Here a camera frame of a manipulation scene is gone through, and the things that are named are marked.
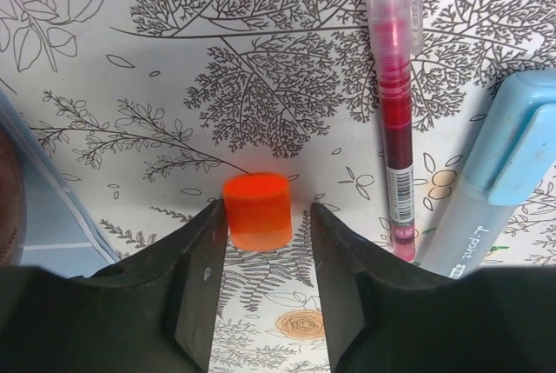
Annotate orange highlighter cap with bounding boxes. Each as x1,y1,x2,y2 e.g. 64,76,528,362
222,173,293,252

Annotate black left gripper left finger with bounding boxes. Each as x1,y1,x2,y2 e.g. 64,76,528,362
1,201,227,372

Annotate clear pen cap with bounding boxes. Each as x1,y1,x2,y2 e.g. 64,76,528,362
366,0,423,58

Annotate light blue highlighter marker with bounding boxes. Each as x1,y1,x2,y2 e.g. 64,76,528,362
420,168,520,279

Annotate pink red pen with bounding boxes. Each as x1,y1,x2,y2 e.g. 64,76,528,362
373,19,415,262

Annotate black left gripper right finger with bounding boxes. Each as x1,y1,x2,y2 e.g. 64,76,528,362
310,203,555,372

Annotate light blue highlighter cap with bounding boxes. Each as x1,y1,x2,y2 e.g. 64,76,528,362
463,70,555,206

